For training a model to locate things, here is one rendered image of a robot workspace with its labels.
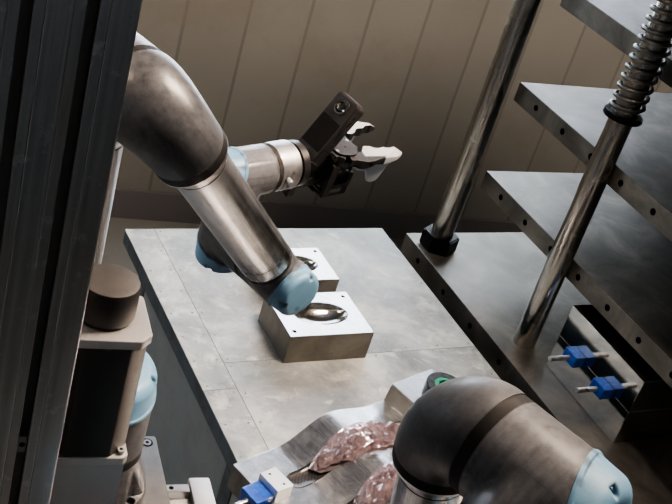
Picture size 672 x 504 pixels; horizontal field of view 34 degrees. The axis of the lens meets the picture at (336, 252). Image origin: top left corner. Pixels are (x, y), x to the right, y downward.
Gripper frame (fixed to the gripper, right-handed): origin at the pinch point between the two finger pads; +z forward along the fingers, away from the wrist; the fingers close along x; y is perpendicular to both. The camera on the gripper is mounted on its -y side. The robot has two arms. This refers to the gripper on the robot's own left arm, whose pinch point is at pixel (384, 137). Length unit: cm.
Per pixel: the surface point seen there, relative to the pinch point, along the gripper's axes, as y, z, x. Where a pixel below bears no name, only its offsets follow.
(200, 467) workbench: 91, -1, -7
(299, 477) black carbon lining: 58, -9, 21
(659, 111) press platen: 18, 123, -12
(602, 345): 48, 73, 26
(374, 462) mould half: 53, 2, 27
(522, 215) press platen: 45, 86, -13
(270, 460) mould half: 59, -12, 15
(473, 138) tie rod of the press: 38, 86, -35
